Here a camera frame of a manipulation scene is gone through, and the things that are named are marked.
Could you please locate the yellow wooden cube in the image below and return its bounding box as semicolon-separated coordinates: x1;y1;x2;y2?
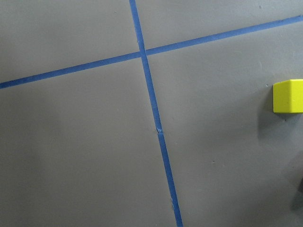
273;79;303;114

